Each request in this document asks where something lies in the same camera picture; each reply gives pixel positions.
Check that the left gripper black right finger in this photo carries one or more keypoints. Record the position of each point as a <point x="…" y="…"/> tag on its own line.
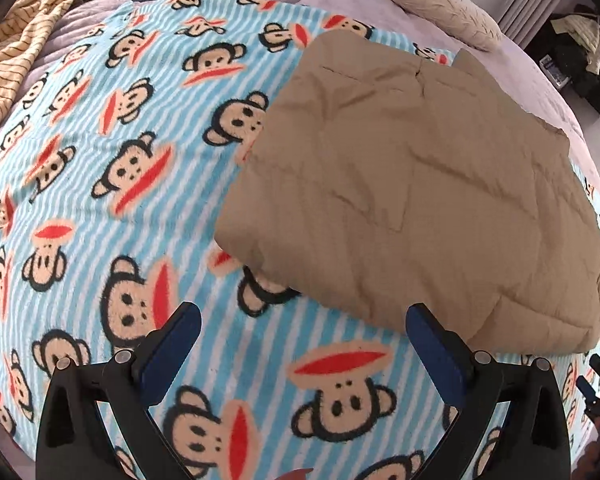
<point x="533" y="442"/>

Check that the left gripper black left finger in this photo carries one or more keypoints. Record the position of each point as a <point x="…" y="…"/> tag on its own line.
<point x="73" y="442"/>

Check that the tan puffer jacket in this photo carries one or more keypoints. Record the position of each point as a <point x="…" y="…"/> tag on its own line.
<point x="381" y="179"/>

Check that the pile of dark clothes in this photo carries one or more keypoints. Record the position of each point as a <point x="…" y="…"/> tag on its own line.
<point x="575" y="50"/>

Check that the blue striped monkey blanket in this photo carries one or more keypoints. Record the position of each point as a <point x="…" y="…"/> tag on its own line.
<point x="113" y="171"/>

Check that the yellow striped garment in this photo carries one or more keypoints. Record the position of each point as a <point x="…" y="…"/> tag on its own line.
<point x="23" y="32"/>

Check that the cream round knit pillow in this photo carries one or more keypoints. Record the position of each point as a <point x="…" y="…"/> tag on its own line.
<point x="461" y="19"/>

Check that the lavender bed sheet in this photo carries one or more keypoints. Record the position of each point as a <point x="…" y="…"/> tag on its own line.
<point x="515" y="72"/>

